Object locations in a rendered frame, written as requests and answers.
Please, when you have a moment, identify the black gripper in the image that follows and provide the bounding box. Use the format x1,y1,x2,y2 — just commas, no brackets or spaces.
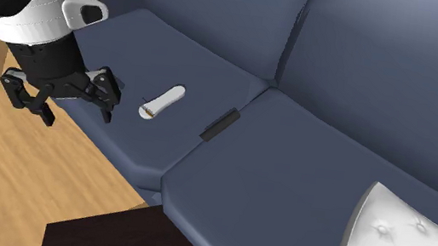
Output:
0,24,130,135

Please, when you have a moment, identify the white remote control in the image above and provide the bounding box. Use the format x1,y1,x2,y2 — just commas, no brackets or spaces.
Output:
136,80,187,125

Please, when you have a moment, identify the dark robot stand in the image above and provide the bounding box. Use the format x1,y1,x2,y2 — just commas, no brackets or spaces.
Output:
40,191,227,246

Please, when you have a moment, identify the black remote control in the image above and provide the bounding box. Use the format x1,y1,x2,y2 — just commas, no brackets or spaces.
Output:
198,103,243,147

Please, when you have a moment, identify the blue-grey sofa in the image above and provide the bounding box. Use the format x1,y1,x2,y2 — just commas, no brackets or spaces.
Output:
19,0,438,246

